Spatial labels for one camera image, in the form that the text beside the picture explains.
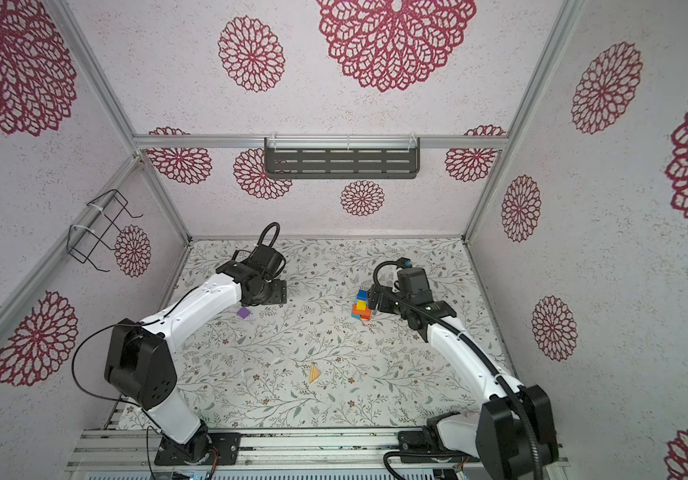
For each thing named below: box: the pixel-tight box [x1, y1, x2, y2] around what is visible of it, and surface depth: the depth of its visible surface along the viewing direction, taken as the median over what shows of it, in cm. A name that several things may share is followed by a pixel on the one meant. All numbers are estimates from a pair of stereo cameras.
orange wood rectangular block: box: [351, 304, 372, 320], surface depth 99 cm
